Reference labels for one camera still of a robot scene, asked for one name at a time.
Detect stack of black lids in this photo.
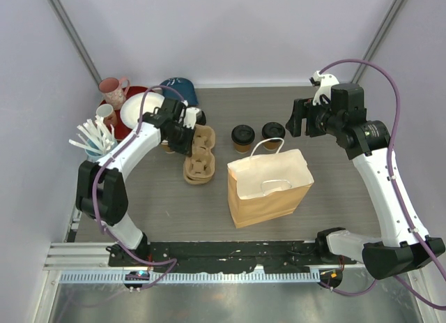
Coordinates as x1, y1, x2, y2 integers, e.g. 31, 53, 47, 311
196, 110, 207, 126

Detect light blue holder cup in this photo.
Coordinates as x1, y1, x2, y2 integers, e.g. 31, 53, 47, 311
85, 139, 104, 162

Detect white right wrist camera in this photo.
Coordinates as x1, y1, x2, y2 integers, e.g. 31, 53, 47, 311
309, 70, 339, 106

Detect small pink floral mug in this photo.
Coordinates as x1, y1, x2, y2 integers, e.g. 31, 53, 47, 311
95, 103, 118, 127

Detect brown paper cup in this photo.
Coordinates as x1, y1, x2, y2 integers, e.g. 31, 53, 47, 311
233, 142, 252, 154
263, 138, 283, 151

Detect aluminium rail frame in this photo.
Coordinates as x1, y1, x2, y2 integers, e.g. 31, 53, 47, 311
44, 241, 364, 289

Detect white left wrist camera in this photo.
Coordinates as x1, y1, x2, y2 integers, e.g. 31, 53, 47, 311
183, 107, 201, 128

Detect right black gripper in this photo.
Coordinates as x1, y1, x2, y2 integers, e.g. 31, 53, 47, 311
286, 96, 344, 137

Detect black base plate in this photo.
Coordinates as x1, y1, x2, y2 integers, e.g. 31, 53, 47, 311
107, 239, 358, 273

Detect brown paper bag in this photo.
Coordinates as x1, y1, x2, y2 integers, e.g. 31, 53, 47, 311
227, 137, 314, 228

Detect tall pink floral mug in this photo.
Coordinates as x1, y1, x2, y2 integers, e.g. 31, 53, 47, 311
98, 77, 130, 110

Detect stacked brown paper cups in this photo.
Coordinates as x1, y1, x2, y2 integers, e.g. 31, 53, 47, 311
160, 140, 175, 153

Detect brown pulp cup carrier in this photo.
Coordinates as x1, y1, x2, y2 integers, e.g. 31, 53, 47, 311
183, 153, 215, 185

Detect white paper plate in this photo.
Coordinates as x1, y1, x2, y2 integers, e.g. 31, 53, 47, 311
120, 92, 164, 130

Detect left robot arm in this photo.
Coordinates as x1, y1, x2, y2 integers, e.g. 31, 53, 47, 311
75, 98, 201, 266

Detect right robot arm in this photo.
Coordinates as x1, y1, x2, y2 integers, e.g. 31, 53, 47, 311
286, 83, 445, 280

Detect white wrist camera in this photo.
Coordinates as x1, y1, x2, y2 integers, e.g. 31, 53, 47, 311
309, 70, 339, 106
183, 107, 201, 128

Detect black coffee lid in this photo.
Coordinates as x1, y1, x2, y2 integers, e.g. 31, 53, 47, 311
231, 124, 255, 145
261, 121, 286, 142

